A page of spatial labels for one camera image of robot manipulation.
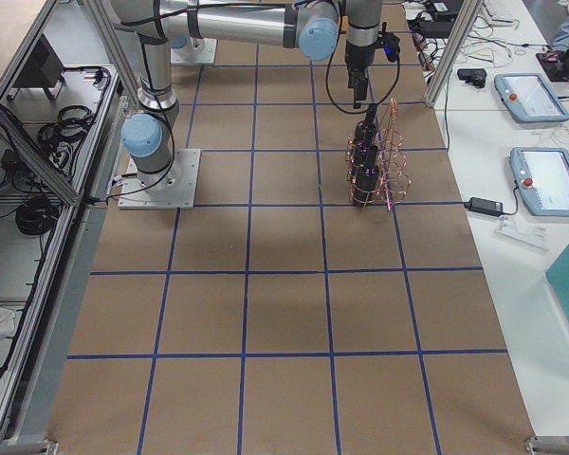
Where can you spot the aluminium frame post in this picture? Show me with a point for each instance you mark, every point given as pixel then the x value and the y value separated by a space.
pixel 459 33

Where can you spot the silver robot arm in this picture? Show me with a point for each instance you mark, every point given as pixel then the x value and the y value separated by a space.
pixel 313 27
pixel 187 45

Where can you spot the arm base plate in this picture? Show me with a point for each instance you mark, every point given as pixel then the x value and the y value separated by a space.
pixel 176 190
pixel 205 57

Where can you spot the copper wire bottle basket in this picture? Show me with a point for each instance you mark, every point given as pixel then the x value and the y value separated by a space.
pixel 393 183

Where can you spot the dark wine bottle middle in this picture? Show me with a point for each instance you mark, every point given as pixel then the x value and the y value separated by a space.
pixel 359 153

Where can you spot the dark wine bottle rear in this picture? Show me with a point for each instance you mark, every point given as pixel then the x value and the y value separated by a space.
pixel 367 121

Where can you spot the clear acrylic holder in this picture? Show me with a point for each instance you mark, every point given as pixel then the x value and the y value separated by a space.
pixel 525 234

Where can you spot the near teach pendant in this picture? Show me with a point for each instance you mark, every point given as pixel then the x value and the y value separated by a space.
pixel 542 176

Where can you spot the far teach pendant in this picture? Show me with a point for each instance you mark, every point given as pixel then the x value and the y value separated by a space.
pixel 529 98

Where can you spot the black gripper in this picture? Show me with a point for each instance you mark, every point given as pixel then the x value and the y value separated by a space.
pixel 358 58

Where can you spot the black handheld device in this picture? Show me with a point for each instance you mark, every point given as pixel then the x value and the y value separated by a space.
pixel 473 76

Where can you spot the dark wine bottle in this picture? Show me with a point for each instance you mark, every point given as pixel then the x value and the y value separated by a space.
pixel 365 177
pixel 367 121
pixel 359 153

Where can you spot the dark wine bottle front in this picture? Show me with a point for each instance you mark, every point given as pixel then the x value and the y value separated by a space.
pixel 365 177

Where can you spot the teach pendant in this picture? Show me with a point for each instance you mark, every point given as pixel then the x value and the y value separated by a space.
pixel 529 98
pixel 542 176

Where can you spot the black power adapter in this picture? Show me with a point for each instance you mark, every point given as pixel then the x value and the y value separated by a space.
pixel 484 206

